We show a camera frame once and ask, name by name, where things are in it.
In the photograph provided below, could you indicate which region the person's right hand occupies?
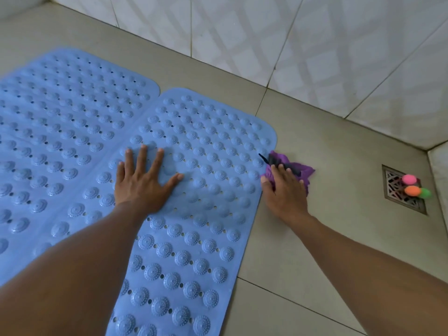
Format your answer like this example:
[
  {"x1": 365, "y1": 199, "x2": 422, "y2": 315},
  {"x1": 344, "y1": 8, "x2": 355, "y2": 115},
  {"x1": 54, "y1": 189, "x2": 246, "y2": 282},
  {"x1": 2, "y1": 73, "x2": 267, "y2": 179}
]
[{"x1": 260, "y1": 163, "x2": 313, "y2": 226}]

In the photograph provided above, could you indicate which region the person's left hand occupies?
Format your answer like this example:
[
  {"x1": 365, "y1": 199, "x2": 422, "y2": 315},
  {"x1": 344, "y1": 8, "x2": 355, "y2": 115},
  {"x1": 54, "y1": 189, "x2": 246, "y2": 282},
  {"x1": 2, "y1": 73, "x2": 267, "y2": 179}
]
[{"x1": 114, "y1": 145, "x2": 184, "y2": 216}]

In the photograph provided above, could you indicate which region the purple and black cloth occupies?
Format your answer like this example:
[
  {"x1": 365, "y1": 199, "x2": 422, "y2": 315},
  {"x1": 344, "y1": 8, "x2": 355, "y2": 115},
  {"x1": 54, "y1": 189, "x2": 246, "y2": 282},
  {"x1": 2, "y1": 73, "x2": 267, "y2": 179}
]
[{"x1": 258, "y1": 150, "x2": 315, "y2": 196}]

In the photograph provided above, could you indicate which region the blue bath mat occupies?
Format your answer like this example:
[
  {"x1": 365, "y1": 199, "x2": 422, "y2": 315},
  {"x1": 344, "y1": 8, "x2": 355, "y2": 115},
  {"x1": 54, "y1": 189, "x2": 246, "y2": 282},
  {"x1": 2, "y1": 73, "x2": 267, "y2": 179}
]
[
  {"x1": 0, "y1": 48, "x2": 161, "y2": 287},
  {"x1": 35, "y1": 88, "x2": 278, "y2": 336}
]

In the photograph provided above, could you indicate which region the person's left forearm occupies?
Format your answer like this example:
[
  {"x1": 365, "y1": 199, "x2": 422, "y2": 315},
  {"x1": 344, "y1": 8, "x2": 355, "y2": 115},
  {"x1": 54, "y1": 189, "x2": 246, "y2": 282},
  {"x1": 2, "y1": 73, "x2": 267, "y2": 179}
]
[{"x1": 0, "y1": 203, "x2": 151, "y2": 336}]

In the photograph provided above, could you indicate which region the person's right forearm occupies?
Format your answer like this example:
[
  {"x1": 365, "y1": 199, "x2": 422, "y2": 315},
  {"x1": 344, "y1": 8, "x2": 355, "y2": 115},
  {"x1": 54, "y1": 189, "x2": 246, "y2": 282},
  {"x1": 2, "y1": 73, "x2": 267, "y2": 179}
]
[{"x1": 290, "y1": 215, "x2": 448, "y2": 336}]

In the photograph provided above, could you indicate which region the square metal floor drain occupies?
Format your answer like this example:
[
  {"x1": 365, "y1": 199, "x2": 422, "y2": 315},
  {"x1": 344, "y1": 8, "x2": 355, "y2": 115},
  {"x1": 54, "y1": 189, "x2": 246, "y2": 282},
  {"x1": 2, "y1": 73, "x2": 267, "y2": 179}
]
[{"x1": 382, "y1": 165, "x2": 428, "y2": 216}]

